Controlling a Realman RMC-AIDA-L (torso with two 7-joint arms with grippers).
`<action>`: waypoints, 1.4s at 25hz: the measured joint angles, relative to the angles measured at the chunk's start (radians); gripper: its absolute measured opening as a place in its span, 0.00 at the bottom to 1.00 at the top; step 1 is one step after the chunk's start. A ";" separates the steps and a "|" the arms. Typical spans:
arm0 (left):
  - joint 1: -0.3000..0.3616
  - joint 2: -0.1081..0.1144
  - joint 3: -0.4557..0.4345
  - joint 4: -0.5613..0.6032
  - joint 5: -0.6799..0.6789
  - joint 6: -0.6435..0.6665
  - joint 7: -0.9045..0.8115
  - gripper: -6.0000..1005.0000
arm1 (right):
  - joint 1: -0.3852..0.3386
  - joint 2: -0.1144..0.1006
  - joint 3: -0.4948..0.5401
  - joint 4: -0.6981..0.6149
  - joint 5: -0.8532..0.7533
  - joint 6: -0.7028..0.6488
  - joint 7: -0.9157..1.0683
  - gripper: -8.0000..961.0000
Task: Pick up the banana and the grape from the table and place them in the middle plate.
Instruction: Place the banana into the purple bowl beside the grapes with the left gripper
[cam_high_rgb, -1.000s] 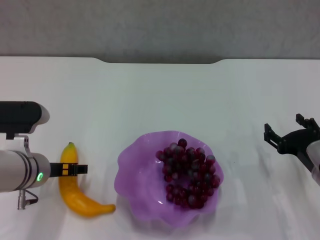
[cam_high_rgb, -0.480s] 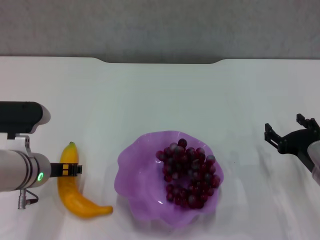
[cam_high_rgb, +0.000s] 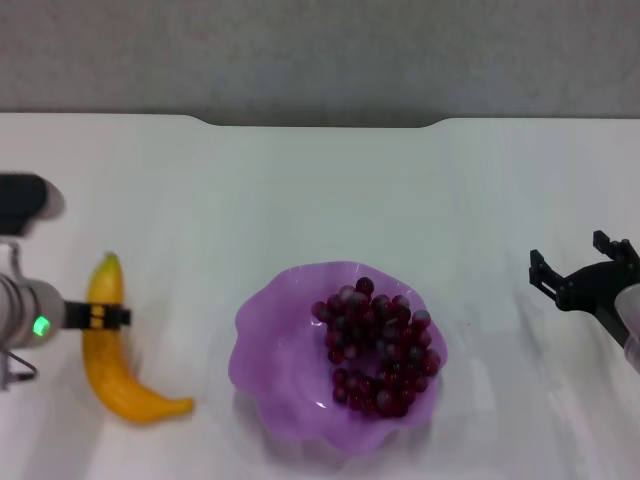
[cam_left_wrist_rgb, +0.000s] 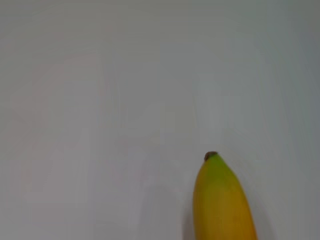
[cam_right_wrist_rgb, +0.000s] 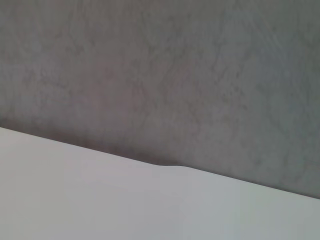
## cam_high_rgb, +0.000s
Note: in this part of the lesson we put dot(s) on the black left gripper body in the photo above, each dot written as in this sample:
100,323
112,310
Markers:
75,315

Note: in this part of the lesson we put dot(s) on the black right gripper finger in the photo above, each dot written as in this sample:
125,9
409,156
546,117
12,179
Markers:
550,282
617,250

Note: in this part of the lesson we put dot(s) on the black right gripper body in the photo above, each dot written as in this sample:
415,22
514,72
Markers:
595,290

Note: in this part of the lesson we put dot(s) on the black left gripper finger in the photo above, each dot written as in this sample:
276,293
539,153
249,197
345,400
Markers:
117,316

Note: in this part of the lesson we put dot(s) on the yellow banana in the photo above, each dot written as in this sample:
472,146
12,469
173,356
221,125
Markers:
107,370

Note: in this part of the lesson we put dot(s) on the dark red grape bunch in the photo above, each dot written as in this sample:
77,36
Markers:
370,325

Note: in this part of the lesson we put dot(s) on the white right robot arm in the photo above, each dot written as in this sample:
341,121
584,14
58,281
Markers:
631,320

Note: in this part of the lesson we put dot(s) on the purple wavy plastic bowl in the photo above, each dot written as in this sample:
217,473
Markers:
280,360

